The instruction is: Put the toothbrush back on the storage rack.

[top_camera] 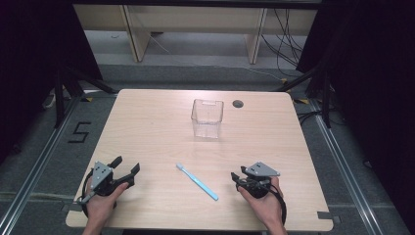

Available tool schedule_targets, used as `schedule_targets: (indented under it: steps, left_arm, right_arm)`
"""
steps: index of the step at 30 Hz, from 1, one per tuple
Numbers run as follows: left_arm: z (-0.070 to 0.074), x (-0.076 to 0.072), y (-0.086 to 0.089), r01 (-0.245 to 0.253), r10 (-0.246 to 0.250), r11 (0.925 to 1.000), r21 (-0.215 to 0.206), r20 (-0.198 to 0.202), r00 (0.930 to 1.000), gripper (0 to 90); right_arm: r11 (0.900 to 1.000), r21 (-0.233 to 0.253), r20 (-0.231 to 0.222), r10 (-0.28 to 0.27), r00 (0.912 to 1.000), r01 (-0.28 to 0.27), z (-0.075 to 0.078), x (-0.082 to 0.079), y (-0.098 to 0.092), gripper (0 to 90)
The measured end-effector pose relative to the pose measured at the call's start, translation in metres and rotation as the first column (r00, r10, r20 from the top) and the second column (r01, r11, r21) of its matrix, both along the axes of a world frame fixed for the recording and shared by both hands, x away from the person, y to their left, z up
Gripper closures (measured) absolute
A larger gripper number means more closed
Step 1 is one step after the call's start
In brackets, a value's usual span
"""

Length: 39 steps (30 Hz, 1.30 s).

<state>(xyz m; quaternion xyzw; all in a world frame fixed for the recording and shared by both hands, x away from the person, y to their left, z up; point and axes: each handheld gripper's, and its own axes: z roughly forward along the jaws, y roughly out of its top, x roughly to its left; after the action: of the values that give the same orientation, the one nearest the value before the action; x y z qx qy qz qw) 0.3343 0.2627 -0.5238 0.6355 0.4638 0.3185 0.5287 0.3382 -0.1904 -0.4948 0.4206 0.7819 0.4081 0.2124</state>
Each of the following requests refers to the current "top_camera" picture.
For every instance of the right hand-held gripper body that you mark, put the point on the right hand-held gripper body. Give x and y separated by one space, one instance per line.
261 182

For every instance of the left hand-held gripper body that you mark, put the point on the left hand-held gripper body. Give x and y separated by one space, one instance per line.
101 174

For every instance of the light blue toothbrush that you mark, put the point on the light blue toothbrush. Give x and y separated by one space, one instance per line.
199 183

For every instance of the clear plastic container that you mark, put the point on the clear plastic container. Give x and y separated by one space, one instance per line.
207 117

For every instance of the person's right hand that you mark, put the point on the person's right hand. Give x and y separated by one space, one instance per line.
269 209

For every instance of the person's left hand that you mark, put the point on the person's left hand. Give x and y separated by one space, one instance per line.
101 209

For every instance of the yellow black floor tape marker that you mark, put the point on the yellow black floor tape marker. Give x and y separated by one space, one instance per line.
284 80
301 101
86 99

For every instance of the black metal stand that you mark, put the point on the black metal stand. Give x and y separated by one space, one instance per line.
326 98
59 98

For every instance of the beige wooden shelf unit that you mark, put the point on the beige wooden shelf unit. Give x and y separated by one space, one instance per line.
137 39

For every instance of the black curtain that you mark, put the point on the black curtain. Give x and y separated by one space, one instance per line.
375 81
29 65

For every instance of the grey table edge bracket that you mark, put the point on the grey table edge bracket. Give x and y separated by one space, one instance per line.
328 216
70 207

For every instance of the aluminium floor rail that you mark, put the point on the aluminium floor rail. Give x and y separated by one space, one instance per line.
39 160
345 176

